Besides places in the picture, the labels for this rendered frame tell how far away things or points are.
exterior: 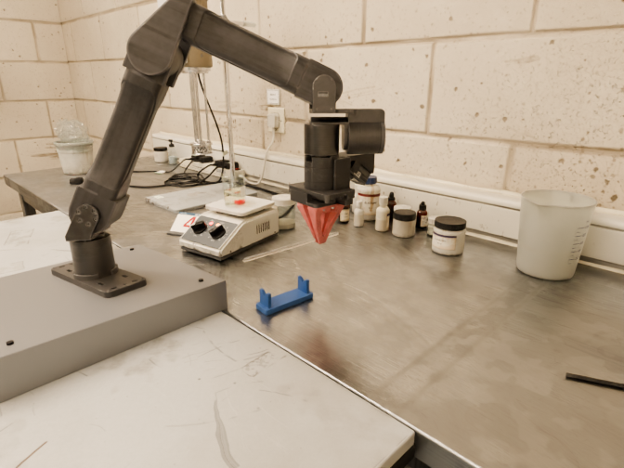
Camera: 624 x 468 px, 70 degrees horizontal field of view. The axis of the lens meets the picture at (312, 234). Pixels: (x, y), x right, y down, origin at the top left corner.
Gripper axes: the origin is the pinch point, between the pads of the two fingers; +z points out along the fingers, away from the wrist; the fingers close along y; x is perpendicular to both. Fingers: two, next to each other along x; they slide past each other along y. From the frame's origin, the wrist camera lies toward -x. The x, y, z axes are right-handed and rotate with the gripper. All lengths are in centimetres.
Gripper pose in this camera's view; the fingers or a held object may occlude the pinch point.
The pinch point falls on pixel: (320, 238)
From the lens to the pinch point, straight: 77.1
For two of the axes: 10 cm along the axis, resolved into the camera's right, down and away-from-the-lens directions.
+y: -6.4, -2.5, 7.3
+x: -7.7, 2.1, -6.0
